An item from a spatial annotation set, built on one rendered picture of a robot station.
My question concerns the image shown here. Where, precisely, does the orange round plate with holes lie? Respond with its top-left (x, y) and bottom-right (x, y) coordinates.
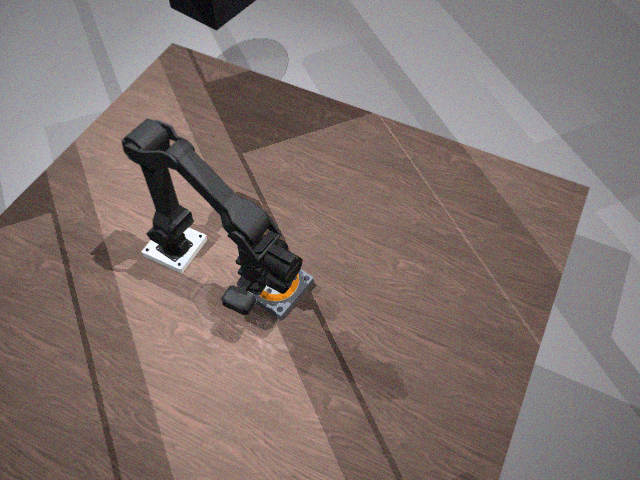
top-left (258, 274), bottom-right (299, 303)

